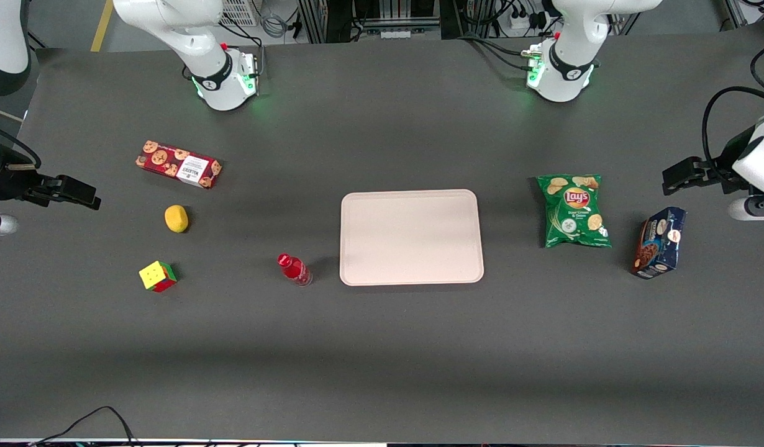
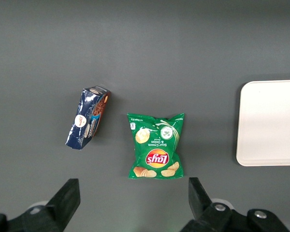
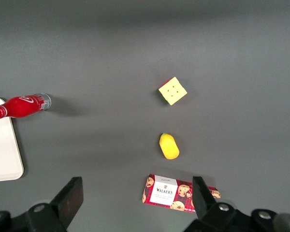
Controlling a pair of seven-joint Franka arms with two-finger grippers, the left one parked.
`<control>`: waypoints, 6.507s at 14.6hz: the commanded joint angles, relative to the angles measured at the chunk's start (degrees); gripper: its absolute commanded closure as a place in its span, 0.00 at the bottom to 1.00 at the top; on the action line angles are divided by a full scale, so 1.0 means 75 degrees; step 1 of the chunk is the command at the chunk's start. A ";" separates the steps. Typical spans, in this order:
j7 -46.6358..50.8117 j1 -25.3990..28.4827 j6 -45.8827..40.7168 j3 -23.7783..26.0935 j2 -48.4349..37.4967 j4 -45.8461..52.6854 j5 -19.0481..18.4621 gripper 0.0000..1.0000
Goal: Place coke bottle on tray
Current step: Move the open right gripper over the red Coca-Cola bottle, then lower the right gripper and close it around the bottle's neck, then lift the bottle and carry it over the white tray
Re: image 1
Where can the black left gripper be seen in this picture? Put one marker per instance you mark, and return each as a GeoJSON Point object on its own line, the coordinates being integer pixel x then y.
{"type": "Point", "coordinates": [725, 167]}

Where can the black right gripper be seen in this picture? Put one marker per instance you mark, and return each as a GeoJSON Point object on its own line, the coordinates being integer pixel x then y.
{"type": "Point", "coordinates": [10, 184]}

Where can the red coke bottle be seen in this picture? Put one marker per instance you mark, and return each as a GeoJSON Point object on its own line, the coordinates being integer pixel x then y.
{"type": "Point", "coordinates": [294, 269]}

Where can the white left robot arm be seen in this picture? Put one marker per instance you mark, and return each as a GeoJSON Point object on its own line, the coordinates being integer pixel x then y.
{"type": "Point", "coordinates": [565, 68]}

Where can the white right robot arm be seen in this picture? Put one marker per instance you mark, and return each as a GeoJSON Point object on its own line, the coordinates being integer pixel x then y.
{"type": "Point", "coordinates": [215, 69]}

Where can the beige plastic tray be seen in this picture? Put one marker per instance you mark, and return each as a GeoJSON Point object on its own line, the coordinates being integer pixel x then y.
{"type": "Point", "coordinates": [411, 237]}

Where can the blue chocolate cookie box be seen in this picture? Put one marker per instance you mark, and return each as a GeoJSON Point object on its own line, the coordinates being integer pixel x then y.
{"type": "Point", "coordinates": [658, 243]}

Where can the yellow lemon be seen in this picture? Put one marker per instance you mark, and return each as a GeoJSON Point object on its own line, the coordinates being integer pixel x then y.
{"type": "Point", "coordinates": [176, 218]}

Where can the red cookie box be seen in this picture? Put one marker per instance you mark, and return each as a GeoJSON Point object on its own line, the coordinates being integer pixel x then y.
{"type": "Point", "coordinates": [178, 164]}

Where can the colourful puzzle cube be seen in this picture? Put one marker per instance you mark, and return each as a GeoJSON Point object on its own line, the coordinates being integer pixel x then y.
{"type": "Point", "coordinates": [157, 277]}

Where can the green Lay's chips bag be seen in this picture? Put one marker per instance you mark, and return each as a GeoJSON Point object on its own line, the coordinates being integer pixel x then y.
{"type": "Point", "coordinates": [573, 211]}

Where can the white power strip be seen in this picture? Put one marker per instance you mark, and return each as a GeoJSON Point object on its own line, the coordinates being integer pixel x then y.
{"type": "Point", "coordinates": [519, 22]}

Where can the white vented box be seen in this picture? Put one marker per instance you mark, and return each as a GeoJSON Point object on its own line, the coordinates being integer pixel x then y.
{"type": "Point", "coordinates": [239, 12]}

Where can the dark equipment rack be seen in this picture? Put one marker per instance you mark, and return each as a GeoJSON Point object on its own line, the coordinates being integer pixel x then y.
{"type": "Point", "coordinates": [376, 18]}

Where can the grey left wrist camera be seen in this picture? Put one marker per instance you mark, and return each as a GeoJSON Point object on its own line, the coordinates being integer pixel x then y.
{"type": "Point", "coordinates": [751, 209]}

